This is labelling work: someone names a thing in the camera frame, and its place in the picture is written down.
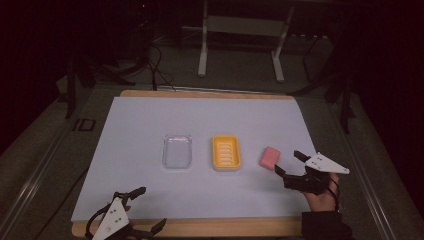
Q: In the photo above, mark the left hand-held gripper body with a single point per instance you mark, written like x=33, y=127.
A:
x=111, y=218

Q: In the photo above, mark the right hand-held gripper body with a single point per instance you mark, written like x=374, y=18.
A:
x=325, y=164

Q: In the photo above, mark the pink soap bar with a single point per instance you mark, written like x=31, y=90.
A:
x=270, y=158

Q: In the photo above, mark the person's left hand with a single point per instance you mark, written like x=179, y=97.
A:
x=128, y=209

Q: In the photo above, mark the person's right hand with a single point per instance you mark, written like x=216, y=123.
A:
x=321, y=201

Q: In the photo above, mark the clear plastic tray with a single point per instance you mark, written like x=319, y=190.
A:
x=177, y=151

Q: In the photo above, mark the yellow soap dish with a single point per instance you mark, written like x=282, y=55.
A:
x=226, y=152

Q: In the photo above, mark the white table sheet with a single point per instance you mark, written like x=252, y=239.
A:
x=133, y=133

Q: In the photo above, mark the black stand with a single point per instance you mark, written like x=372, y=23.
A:
x=70, y=90
x=346, y=103

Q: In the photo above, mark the white metal stand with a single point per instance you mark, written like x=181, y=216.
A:
x=202, y=50

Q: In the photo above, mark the metal floor rail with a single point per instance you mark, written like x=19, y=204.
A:
x=30, y=186
x=370, y=186

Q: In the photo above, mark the black floor bracket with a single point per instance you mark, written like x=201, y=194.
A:
x=85, y=124

